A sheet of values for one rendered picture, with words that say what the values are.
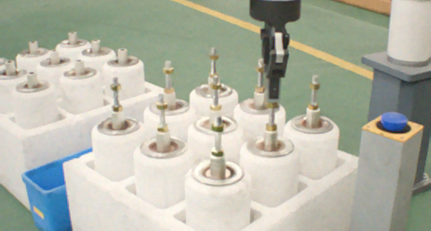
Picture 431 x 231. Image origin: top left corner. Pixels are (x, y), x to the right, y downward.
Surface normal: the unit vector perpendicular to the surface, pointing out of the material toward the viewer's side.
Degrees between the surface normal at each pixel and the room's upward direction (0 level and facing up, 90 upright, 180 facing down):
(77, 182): 90
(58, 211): 92
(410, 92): 90
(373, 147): 90
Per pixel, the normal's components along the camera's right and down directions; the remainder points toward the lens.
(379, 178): -0.69, 0.28
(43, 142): 0.69, 0.28
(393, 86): -0.87, 0.19
